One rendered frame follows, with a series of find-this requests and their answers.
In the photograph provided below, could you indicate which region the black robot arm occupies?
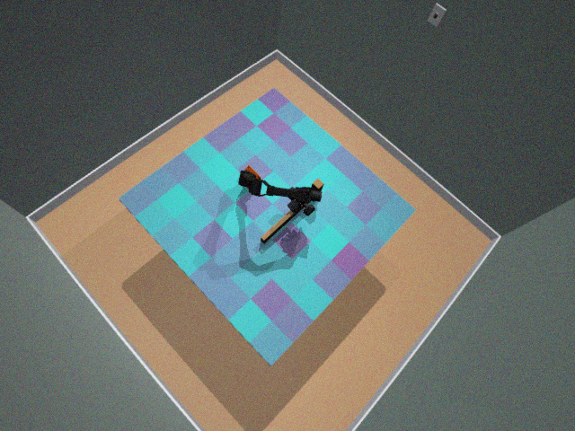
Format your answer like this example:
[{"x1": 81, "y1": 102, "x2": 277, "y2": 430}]
[{"x1": 238, "y1": 170, "x2": 323, "y2": 213}]

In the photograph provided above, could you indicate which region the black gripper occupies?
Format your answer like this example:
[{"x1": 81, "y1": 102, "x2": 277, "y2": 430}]
[{"x1": 300, "y1": 202, "x2": 315, "y2": 216}]

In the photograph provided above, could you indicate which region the tan wooden board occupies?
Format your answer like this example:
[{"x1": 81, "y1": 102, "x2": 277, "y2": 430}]
[{"x1": 261, "y1": 205, "x2": 304, "y2": 244}]

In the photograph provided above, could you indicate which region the brown wooden post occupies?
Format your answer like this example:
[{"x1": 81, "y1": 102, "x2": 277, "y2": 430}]
[{"x1": 311, "y1": 179, "x2": 324, "y2": 191}]

